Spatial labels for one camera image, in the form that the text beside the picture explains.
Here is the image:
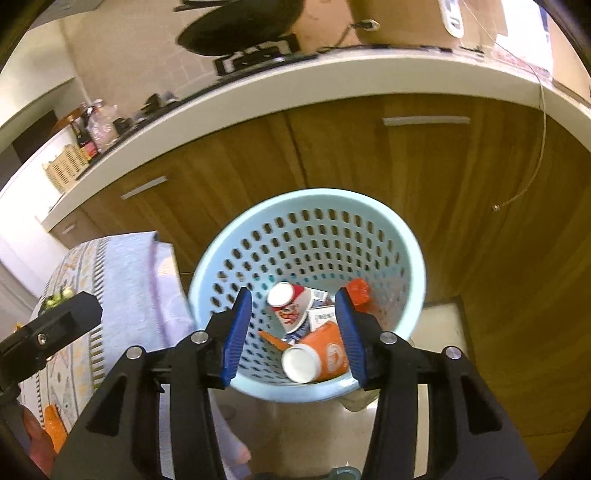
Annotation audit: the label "light blue perforated basket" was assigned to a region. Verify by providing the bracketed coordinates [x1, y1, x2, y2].
[188, 188, 428, 408]

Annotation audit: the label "orange wrapper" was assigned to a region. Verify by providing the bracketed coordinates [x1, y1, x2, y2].
[43, 405, 69, 454]

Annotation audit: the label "wide wooden cabinet door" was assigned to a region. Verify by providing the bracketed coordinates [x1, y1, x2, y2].
[81, 111, 308, 278]

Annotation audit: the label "orange paper cup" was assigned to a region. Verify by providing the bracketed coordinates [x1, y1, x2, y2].
[281, 320, 348, 384]

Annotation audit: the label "clear plastic bag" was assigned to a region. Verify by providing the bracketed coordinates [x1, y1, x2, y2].
[88, 99, 119, 148]

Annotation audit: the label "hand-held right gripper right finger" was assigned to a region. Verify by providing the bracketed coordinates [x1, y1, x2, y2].
[334, 286, 541, 480]

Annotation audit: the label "person's left hand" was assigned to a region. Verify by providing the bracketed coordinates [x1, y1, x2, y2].
[21, 406, 58, 476]

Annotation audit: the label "dark sauce bottle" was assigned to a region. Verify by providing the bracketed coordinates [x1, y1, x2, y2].
[74, 104, 100, 160]

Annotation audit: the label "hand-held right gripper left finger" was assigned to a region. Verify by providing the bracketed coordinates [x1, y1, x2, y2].
[50, 286, 254, 480]

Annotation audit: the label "beige utensil basket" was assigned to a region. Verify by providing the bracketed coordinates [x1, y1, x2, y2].
[44, 143, 90, 193]

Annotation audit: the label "green vegetable scraps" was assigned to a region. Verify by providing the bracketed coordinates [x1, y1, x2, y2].
[42, 288, 74, 309]

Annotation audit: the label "black power cable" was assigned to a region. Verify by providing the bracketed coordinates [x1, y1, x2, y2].
[318, 19, 382, 49]

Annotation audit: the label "patterned blue tablecloth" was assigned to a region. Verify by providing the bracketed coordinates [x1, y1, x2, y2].
[21, 231, 199, 462]

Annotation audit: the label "red plastic bag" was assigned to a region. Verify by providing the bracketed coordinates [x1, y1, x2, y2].
[346, 278, 373, 315]

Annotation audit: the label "white clip-on holder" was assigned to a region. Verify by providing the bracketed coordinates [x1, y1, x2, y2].
[438, 0, 466, 38]

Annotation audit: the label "thin hanging wire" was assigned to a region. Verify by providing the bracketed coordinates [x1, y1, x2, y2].
[462, 0, 548, 213]

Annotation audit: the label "black gas stove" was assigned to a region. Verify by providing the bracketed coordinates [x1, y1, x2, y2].
[76, 34, 319, 181]

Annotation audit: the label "beige rice cooker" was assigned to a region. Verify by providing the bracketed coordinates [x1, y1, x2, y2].
[348, 0, 509, 49]

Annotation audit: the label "black wok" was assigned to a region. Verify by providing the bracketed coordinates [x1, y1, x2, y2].
[177, 0, 308, 57]

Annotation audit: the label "red and white paper cup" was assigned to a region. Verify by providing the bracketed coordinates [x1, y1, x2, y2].
[267, 281, 311, 334]

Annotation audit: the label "narrow wooden cabinet door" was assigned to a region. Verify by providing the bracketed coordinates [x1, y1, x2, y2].
[48, 210, 107, 248]

